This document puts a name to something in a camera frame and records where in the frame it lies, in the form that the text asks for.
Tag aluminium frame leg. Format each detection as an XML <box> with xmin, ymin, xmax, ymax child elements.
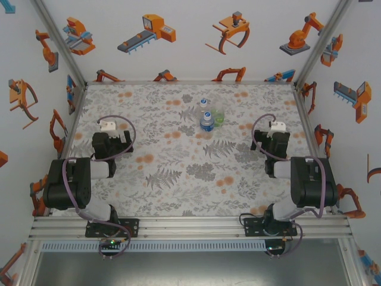
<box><xmin>16</xmin><ymin>240</ymin><xmax>42</xmax><ymax>286</ymax></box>
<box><xmin>338</xmin><ymin>238</ymin><xmax>368</xmax><ymax>286</ymax></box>

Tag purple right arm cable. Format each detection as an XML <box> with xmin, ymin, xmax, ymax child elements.
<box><xmin>251</xmin><ymin>114</ymin><xmax>327</xmax><ymax>259</ymax></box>

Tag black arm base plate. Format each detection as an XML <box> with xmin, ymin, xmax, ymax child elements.
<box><xmin>243</xmin><ymin>216</ymin><xmax>298</xmax><ymax>238</ymax></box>
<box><xmin>85</xmin><ymin>218</ymin><xmax>140</xmax><ymax>238</ymax></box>

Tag white slotted cable duct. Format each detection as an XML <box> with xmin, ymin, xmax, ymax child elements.
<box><xmin>40</xmin><ymin>240</ymin><xmax>266</xmax><ymax>253</ymax></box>

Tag wide aluminium frame rail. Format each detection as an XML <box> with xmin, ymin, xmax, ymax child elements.
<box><xmin>28</xmin><ymin>216</ymin><xmax>354</xmax><ymax>241</ymax></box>

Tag aluminium table end rail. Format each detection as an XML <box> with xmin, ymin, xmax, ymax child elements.
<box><xmin>86</xmin><ymin>79</ymin><xmax>297</xmax><ymax>86</ymax></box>

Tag blue label plastic bottle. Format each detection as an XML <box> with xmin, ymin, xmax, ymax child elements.
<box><xmin>199</xmin><ymin>110</ymin><xmax>216</xmax><ymax>133</ymax></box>

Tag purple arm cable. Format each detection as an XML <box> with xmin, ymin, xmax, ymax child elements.
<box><xmin>251</xmin><ymin>114</ymin><xmax>327</xmax><ymax>259</ymax></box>
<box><xmin>61</xmin><ymin>114</ymin><xmax>137</xmax><ymax>260</ymax></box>

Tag clear unlabelled plastic bottle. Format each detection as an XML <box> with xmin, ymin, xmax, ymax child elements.
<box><xmin>196</xmin><ymin>98</ymin><xmax>213</xmax><ymax>120</ymax></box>

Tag green label plastic bottle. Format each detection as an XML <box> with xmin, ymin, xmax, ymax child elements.
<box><xmin>211</xmin><ymin>102</ymin><xmax>227</xmax><ymax>128</ymax></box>

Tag aluminium frame post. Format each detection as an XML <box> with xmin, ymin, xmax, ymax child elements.
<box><xmin>293</xmin><ymin>0</ymin><xmax>354</xmax><ymax>90</ymax></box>
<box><xmin>29</xmin><ymin>0</ymin><xmax>89</xmax><ymax>90</ymax></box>

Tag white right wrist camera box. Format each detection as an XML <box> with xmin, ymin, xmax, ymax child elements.
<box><xmin>268</xmin><ymin>120</ymin><xmax>287</xmax><ymax>134</ymax></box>

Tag floral patterned table cover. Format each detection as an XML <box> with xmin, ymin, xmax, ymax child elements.
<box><xmin>61</xmin><ymin>83</ymin><xmax>331</xmax><ymax>217</ymax></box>

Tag aluminium table side rail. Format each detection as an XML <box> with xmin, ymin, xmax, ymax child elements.
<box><xmin>58</xmin><ymin>83</ymin><xmax>89</xmax><ymax>161</ymax></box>
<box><xmin>291</xmin><ymin>85</ymin><xmax>339</xmax><ymax>215</ymax></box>

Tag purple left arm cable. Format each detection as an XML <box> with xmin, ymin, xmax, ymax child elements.
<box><xmin>61</xmin><ymin>114</ymin><xmax>137</xmax><ymax>260</ymax></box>

